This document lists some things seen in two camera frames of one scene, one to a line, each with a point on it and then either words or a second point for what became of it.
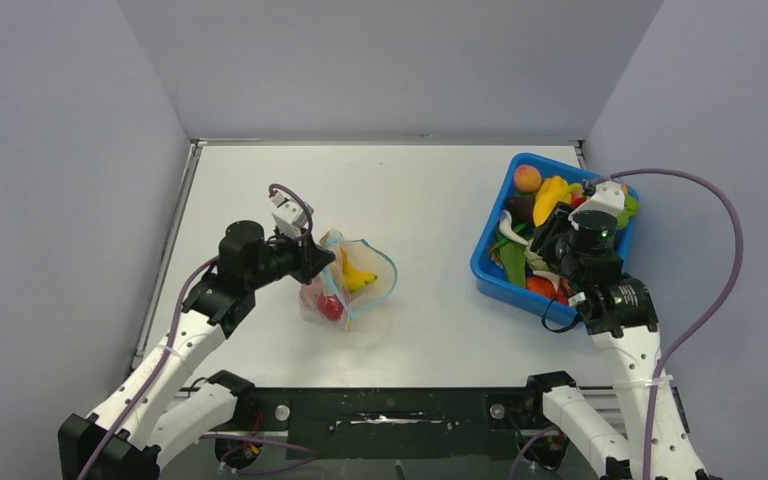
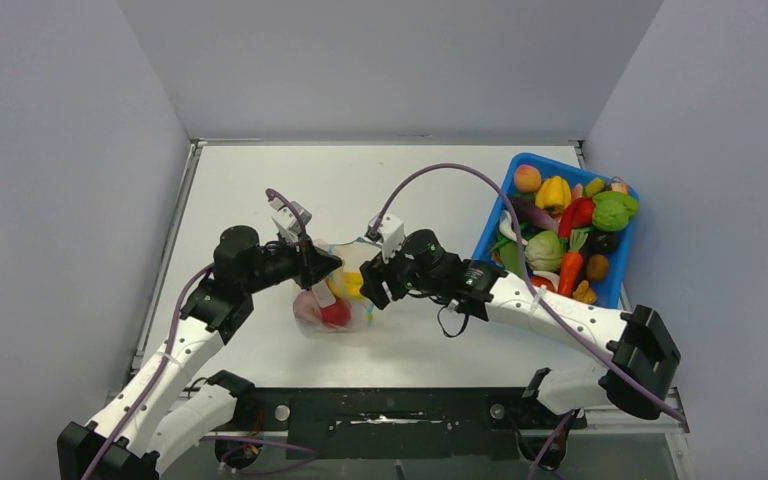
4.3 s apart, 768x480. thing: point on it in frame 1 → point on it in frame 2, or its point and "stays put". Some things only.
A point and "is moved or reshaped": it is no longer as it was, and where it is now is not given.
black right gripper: [557, 223] → [377, 272]
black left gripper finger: [316, 259] stays put
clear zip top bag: [360, 277] is moved or reshaped
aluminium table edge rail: [195, 145] stays put
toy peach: [527, 178] stays put
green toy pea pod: [514, 258] stays put
